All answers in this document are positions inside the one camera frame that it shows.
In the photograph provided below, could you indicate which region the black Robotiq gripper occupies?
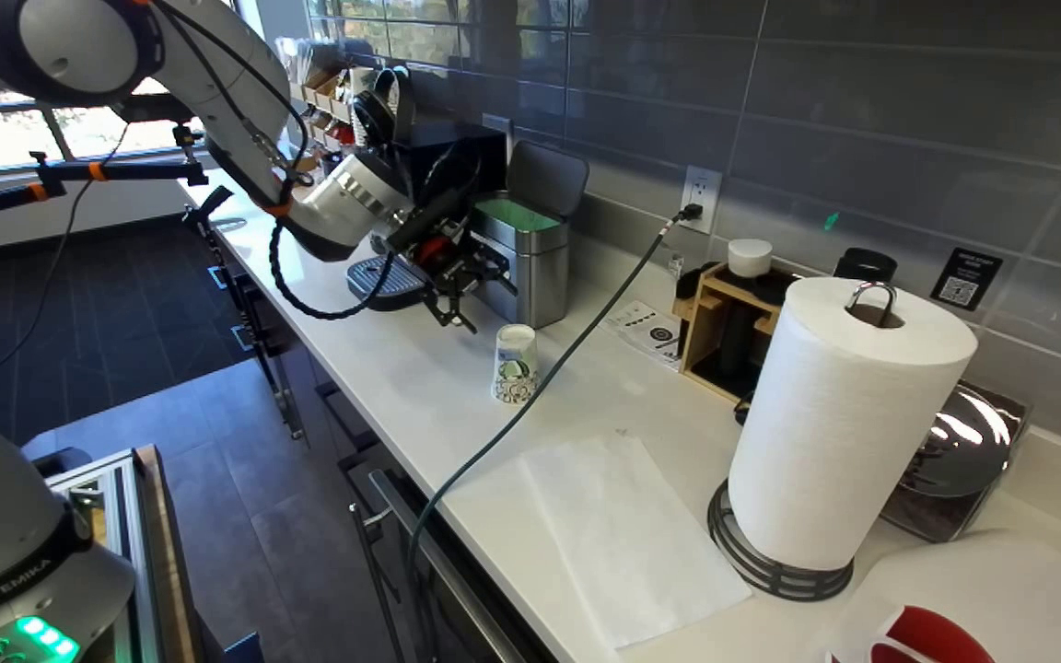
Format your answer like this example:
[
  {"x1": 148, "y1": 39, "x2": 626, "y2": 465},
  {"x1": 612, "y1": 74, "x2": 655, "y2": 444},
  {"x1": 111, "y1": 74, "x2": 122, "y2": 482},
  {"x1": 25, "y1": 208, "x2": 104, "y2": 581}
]
[{"x1": 384, "y1": 179, "x2": 495, "y2": 337}]

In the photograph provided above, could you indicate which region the patterned paper coffee cup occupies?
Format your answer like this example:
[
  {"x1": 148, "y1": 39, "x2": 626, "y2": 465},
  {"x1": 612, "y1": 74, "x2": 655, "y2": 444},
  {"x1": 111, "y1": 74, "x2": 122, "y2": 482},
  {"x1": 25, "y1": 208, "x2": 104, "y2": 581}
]
[{"x1": 487, "y1": 321, "x2": 542, "y2": 409}]

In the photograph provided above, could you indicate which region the stainless steel lidded bin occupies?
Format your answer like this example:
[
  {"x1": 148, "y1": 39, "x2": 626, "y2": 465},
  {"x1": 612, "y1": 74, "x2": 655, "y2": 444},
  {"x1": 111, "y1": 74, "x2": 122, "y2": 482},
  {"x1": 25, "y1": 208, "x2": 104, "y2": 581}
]
[{"x1": 470, "y1": 134, "x2": 595, "y2": 332}]

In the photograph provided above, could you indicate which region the black appliance with screen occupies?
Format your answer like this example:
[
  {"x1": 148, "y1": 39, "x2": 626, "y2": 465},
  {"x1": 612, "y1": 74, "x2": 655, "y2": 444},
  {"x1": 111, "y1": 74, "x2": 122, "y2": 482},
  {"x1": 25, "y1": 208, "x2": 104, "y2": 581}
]
[{"x1": 398, "y1": 116, "x2": 514, "y2": 218}]

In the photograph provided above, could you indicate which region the small printed card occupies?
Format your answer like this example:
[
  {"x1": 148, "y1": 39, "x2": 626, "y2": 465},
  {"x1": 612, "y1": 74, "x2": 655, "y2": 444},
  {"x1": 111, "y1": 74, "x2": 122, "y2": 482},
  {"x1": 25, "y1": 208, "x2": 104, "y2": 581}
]
[{"x1": 607, "y1": 298, "x2": 688, "y2": 360}]

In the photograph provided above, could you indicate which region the dark counter cabinet front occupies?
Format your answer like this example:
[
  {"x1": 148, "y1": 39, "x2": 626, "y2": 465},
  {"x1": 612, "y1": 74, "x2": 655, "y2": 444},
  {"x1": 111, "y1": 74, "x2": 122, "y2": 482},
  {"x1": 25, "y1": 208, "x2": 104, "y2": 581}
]
[{"x1": 184, "y1": 206, "x2": 533, "y2": 663}]

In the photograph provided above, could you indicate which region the wooden countertop organizer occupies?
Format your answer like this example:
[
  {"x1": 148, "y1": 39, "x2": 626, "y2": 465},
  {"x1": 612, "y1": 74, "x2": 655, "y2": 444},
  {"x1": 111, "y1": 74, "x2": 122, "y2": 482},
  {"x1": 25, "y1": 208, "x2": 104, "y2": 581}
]
[{"x1": 670, "y1": 256, "x2": 801, "y2": 402}]

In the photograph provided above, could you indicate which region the white jar lid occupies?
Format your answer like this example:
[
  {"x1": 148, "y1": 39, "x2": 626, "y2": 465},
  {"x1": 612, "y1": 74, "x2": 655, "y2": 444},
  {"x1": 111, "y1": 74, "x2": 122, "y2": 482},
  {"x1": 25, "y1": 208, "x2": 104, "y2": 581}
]
[{"x1": 726, "y1": 236, "x2": 779, "y2": 279}]

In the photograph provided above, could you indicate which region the black pole with orange clamps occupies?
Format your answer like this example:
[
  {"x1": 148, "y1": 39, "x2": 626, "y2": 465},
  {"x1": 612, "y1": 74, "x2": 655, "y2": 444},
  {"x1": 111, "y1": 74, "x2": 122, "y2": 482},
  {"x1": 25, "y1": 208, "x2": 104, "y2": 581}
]
[{"x1": 0, "y1": 143, "x2": 212, "y2": 222}]

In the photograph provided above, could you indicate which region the wooden board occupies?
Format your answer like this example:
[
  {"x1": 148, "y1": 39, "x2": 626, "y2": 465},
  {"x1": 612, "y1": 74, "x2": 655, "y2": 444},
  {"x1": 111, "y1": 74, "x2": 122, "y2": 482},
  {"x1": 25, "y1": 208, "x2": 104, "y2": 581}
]
[{"x1": 132, "y1": 443, "x2": 202, "y2": 663}]

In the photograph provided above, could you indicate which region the white paper towel roll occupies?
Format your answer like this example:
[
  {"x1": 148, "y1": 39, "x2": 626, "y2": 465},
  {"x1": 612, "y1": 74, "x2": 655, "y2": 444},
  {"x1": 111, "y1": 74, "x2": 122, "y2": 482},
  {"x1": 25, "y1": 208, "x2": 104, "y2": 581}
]
[{"x1": 726, "y1": 273, "x2": 984, "y2": 573}]

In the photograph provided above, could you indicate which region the black QR code sign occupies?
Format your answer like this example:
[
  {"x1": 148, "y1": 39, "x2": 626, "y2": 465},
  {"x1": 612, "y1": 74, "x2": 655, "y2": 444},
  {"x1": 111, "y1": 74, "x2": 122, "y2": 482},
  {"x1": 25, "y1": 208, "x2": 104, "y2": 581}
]
[{"x1": 928, "y1": 244, "x2": 1006, "y2": 313}]

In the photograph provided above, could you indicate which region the red and white object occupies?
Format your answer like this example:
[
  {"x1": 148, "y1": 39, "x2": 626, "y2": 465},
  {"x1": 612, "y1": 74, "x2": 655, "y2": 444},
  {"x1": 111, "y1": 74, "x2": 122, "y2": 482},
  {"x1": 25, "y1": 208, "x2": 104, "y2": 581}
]
[{"x1": 865, "y1": 599, "x2": 999, "y2": 663}]

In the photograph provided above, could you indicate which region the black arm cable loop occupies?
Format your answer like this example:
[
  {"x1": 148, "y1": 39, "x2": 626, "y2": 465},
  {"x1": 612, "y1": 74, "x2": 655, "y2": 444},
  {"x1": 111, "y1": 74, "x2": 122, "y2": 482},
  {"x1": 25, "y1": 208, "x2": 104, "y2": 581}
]
[{"x1": 267, "y1": 206, "x2": 376, "y2": 324}]

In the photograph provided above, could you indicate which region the dark teal power cable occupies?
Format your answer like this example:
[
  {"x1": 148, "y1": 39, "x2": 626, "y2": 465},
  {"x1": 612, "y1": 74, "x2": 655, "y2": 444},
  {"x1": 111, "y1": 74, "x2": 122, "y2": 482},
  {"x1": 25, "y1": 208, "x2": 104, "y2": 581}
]
[{"x1": 403, "y1": 200, "x2": 709, "y2": 663}]

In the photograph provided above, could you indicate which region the white wall outlet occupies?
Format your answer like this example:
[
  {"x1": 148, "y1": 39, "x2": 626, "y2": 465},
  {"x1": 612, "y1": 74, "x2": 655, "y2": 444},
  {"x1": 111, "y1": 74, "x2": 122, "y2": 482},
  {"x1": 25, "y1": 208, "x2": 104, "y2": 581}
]
[{"x1": 680, "y1": 163, "x2": 726, "y2": 236}]

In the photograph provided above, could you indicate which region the aluminium profile frame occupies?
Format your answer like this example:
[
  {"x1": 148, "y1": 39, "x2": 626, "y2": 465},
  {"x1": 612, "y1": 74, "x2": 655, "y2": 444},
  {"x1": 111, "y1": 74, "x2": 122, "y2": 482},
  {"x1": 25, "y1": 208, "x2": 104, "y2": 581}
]
[{"x1": 45, "y1": 444, "x2": 166, "y2": 663}]

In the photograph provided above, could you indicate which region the black wire towel holder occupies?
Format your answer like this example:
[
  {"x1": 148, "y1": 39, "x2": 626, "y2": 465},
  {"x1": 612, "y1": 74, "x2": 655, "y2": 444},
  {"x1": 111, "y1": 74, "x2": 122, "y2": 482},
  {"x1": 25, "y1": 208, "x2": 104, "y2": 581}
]
[{"x1": 705, "y1": 277, "x2": 908, "y2": 605}]

